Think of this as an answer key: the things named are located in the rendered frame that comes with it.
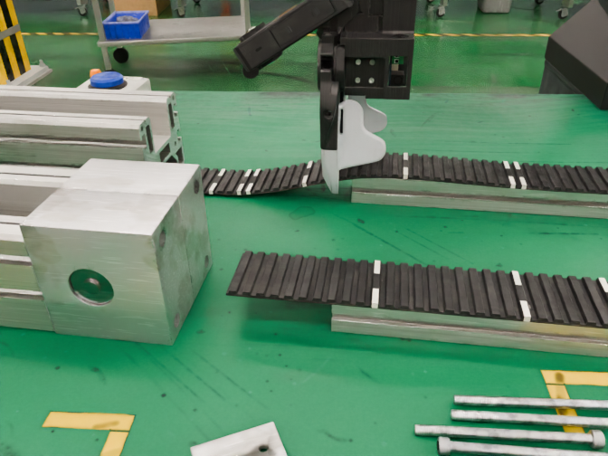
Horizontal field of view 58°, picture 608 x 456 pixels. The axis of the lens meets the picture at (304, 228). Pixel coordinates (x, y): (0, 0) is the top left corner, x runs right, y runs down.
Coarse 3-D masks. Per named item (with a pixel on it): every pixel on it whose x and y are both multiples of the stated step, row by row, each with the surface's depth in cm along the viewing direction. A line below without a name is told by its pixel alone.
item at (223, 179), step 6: (222, 174) 60; (228, 174) 60; (234, 174) 61; (216, 180) 59; (222, 180) 60; (228, 180) 59; (210, 186) 58; (216, 186) 58; (222, 186) 58; (228, 186) 58; (210, 192) 57; (216, 192) 57; (222, 192) 57
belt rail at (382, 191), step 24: (360, 192) 56; (384, 192) 56; (408, 192) 55; (432, 192) 55; (456, 192) 54; (480, 192) 53; (504, 192) 53; (528, 192) 53; (552, 192) 52; (576, 216) 53; (600, 216) 53
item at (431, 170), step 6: (426, 156) 56; (432, 156) 56; (426, 162) 55; (432, 162) 55; (438, 162) 55; (426, 168) 54; (432, 168) 54; (438, 168) 54; (426, 174) 53; (432, 174) 54; (438, 174) 53; (426, 180) 53; (432, 180) 53; (438, 180) 53
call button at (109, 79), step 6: (102, 72) 70; (108, 72) 70; (114, 72) 70; (90, 78) 68; (96, 78) 68; (102, 78) 68; (108, 78) 68; (114, 78) 68; (120, 78) 69; (90, 84) 68; (96, 84) 68; (102, 84) 67; (108, 84) 68; (114, 84) 68
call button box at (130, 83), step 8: (128, 80) 72; (136, 80) 71; (144, 80) 72; (80, 88) 69; (88, 88) 69; (96, 88) 68; (104, 88) 68; (112, 88) 68; (120, 88) 68; (128, 88) 69; (136, 88) 69; (144, 88) 71
